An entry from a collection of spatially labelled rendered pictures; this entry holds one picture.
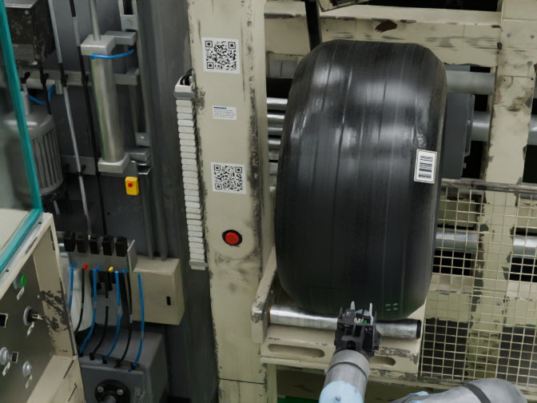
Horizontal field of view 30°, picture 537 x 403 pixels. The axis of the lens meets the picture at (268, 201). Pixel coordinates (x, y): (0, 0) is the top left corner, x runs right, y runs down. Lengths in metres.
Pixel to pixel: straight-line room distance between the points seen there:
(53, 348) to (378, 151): 0.84
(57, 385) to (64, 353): 0.09
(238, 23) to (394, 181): 0.43
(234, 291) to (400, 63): 0.69
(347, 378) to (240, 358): 0.71
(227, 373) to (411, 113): 0.91
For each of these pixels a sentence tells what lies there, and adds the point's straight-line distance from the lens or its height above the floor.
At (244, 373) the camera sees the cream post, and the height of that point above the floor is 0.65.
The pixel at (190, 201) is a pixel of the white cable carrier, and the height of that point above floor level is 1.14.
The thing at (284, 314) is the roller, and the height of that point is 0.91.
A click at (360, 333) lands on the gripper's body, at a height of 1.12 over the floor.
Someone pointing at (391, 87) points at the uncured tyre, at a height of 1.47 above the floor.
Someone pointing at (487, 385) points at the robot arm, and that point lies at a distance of 1.53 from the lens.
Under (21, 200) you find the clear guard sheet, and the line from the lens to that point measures 1.96.
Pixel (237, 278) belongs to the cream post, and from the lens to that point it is 2.32.
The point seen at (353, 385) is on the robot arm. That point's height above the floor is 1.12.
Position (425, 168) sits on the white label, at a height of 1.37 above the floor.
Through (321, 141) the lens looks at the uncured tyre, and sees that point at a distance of 1.93.
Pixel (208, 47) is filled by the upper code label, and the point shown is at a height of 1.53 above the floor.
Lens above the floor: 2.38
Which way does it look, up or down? 34 degrees down
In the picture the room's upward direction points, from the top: 2 degrees counter-clockwise
